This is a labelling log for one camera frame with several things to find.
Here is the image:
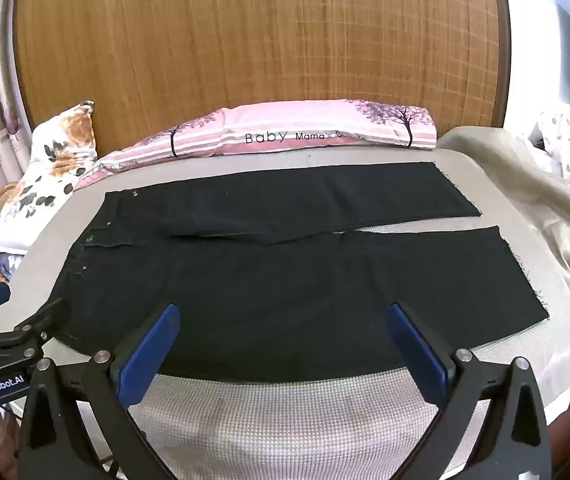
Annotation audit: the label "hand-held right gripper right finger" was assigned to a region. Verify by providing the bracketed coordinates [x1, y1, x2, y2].
[386, 301, 554, 480]

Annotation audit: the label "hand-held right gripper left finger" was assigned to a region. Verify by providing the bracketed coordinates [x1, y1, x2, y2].
[16, 301, 182, 480]

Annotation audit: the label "black pants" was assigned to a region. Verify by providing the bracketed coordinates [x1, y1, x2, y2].
[40, 160, 550, 383]

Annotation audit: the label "white floral pillow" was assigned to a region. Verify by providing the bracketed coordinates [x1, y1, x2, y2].
[0, 101, 101, 253]

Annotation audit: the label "beige blanket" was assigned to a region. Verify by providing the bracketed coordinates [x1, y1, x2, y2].
[437, 125, 570, 301]

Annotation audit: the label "pink striped tree-print pillow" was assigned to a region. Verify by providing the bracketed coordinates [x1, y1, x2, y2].
[72, 99, 438, 191]

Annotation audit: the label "bamboo mat headboard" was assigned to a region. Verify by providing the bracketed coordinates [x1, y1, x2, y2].
[12, 0, 510, 171]

